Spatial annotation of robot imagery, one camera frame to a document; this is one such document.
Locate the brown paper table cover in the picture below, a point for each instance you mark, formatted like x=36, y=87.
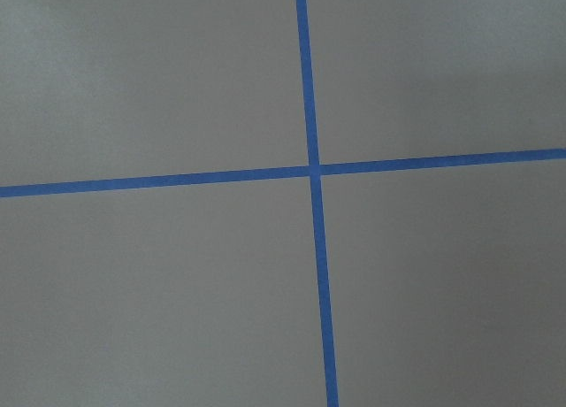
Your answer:
x=447, y=284

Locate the blue tape strip lengthwise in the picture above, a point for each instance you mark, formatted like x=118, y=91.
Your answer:
x=317, y=206

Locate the blue tape strip crosswise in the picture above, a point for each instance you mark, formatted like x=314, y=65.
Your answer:
x=279, y=173

